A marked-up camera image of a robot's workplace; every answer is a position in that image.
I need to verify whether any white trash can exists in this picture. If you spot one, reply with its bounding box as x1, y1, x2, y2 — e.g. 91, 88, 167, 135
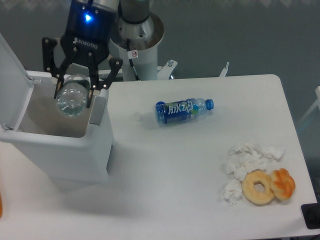
0, 71, 115, 183

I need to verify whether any twisted orange bread roll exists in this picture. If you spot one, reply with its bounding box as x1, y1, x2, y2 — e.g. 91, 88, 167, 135
269, 168, 296, 201

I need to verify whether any clear crushed plastic bottle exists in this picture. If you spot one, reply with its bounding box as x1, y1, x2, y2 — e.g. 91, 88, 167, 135
55, 73, 91, 118

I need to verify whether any orange object at edge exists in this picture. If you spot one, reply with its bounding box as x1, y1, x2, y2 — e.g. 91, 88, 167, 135
0, 190, 4, 219

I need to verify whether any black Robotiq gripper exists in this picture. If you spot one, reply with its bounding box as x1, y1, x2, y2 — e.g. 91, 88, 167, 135
42, 0, 123, 108

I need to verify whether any black device at edge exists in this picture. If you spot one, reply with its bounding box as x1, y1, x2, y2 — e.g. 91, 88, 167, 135
301, 203, 320, 230

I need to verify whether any ring doughnut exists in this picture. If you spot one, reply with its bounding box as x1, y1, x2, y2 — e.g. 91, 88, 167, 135
241, 170, 275, 206

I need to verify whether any blue labelled drink bottle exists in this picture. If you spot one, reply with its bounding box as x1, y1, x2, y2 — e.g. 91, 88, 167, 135
155, 98, 215, 125

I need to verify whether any white trash can lid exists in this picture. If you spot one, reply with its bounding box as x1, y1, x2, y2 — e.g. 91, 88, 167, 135
0, 36, 34, 130

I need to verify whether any large crumpled white tissue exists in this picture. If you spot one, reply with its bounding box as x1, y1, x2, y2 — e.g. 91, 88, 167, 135
225, 141, 285, 181

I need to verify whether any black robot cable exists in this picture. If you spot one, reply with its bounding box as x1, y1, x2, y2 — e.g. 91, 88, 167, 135
126, 38, 141, 81

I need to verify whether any white bottle cap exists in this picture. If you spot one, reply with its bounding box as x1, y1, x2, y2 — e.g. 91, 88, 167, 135
131, 112, 142, 122

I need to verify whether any white frame at right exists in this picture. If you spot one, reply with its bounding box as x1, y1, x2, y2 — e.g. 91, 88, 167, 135
297, 86, 320, 134

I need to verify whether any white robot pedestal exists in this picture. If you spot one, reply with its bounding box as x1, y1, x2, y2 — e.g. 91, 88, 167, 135
110, 12, 164, 82

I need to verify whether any small crumpled white tissue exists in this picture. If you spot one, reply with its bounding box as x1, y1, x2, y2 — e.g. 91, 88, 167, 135
223, 179, 243, 206

